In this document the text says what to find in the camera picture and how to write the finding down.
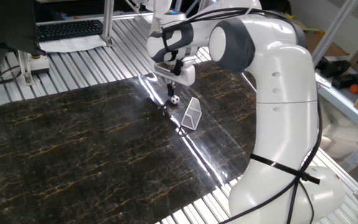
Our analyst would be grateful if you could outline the short aluminium bracket post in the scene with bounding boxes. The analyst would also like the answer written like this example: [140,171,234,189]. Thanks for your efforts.
[17,49,34,86]

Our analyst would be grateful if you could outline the dark marble pattern mat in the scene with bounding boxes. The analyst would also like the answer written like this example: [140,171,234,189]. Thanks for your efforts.
[0,60,257,224]

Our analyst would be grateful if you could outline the black rectangular box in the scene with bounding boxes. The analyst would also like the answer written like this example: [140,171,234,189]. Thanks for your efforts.
[331,73,358,90]

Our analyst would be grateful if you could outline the aluminium profile post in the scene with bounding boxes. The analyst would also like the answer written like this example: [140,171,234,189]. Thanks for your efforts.
[311,0,358,68]
[101,0,116,47]

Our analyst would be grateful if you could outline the aluminium shelf frame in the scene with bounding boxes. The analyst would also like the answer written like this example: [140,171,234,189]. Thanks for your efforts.
[317,83,358,172]

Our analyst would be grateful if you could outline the black computer keyboard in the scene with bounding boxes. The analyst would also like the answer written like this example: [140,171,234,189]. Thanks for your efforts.
[36,19,104,43]

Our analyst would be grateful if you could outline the paper with red print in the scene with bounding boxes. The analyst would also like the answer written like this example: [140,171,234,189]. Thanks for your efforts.
[314,70,334,89]

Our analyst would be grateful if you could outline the aluminium frame rail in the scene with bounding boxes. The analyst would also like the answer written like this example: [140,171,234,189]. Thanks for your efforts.
[35,11,155,26]

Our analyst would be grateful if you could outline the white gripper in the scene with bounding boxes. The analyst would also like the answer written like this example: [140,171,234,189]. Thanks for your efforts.
[149,61,197,100]

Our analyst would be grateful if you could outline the silver wrist-mounted camera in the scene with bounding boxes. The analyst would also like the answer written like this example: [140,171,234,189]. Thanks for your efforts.
[154,62,177,76]

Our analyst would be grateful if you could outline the flat brown cardboard sheet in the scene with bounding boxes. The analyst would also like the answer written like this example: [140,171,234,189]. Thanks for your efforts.
[305,30,350,57]

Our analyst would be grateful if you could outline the black computer monitor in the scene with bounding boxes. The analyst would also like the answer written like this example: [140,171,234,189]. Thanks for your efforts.
[0,0,47,78]

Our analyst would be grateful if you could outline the white paper sheet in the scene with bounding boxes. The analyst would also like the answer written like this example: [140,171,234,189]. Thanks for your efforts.
[38,34,108,54]

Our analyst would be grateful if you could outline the black bulky device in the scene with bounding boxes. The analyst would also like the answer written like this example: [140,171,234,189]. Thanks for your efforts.
[314,57,351,78]

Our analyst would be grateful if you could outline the white plastic bags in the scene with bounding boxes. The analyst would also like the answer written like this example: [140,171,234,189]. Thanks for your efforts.
[318,99,358,167]

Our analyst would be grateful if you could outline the white mesh toy goal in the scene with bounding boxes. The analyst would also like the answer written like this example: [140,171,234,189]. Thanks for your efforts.
[180,96,203,131]

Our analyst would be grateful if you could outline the white box with black knob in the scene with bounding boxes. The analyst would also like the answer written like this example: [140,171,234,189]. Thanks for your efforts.
[29,53,50,75]

